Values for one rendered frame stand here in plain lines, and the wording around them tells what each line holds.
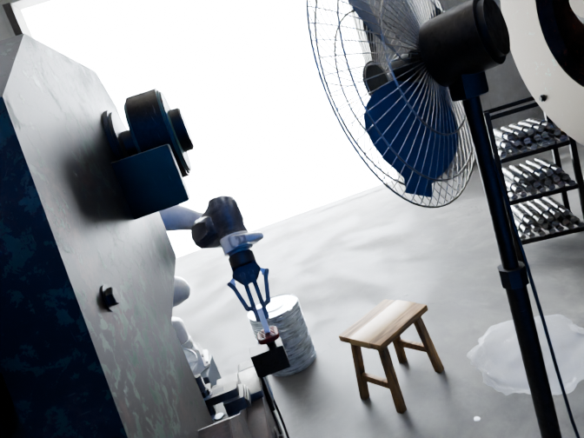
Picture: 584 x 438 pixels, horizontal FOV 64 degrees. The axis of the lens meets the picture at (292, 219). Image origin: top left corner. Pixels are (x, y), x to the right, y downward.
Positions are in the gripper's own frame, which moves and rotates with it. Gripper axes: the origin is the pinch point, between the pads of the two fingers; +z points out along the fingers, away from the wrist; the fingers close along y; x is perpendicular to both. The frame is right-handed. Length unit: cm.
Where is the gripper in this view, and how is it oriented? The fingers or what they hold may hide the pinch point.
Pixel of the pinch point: (263, 320)
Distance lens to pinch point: 132.9
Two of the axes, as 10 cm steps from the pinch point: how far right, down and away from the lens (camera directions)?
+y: -9.4, 3.4, -0.9
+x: 0.0, -2.5, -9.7
